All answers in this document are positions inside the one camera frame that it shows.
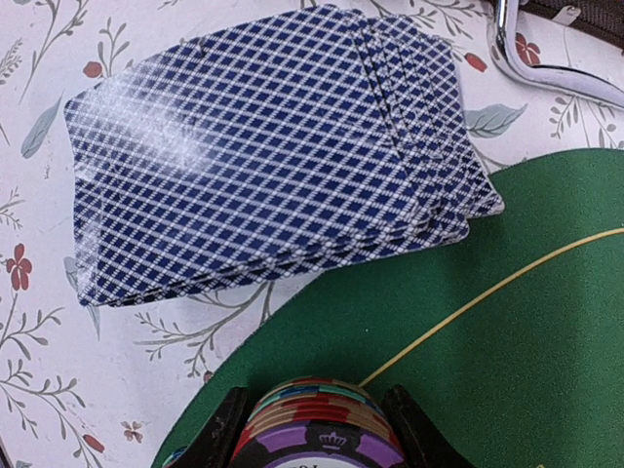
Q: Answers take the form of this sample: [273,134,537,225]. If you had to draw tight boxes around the black poker chip case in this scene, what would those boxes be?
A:
[487,1,623,109]

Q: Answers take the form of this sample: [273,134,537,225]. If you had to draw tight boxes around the blue playing card deck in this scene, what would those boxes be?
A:
[63,5,504,306]

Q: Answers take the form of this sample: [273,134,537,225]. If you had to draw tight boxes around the purple black chip stack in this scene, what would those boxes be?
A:
[229,376,408,468]

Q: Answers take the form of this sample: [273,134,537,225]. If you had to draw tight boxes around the floral tablecloth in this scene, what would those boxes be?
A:
[1,1,623,467]

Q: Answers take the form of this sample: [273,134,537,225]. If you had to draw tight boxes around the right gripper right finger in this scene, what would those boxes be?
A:
[382,384,475,468]

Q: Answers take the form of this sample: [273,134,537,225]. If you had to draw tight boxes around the green poker felt mat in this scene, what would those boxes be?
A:
[154,149,623,467]

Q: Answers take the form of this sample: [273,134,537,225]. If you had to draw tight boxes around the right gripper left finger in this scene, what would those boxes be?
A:
[173,387,249,468]

